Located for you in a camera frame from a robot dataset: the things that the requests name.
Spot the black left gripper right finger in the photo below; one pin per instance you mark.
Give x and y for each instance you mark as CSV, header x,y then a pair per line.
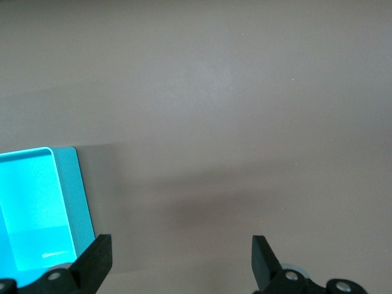
x,y
263,263

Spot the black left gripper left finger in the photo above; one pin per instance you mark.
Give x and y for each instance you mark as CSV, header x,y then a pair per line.
x,y
92,263

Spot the brown table cover sheet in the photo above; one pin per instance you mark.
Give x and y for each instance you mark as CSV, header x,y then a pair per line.
x,y
214,92

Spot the turquoise plastic bin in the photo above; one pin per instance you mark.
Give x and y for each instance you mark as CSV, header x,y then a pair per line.
x,y
33,199

